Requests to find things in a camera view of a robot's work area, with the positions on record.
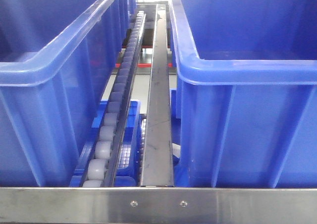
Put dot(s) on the white roller conveyor track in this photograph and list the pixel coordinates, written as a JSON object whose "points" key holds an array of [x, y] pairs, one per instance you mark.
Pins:
{"points": [[102, 168]]}

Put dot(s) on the steel divider rail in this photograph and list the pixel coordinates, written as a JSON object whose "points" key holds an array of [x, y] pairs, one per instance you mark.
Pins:
{"points": [[157, 165]]}

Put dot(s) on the blue bin centre right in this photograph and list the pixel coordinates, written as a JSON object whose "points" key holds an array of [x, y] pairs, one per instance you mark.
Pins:
{"points": [[246, 92]]}

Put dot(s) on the stainless steel shelf rack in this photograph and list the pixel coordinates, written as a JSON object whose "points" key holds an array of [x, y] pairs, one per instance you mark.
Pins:
{"points": [[160, 205]]}

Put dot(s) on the blue bin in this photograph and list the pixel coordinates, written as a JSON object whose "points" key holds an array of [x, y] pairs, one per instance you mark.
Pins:
{"points": [[246, 92], [56, 57]]}

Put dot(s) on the blue bin lower shelf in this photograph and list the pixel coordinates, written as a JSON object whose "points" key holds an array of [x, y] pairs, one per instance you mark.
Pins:
{"points": [[130, 155]]}

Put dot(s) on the blue bin centre left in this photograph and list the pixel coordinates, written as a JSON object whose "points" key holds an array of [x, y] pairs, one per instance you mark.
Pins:
{"points": [[56, 57]]}

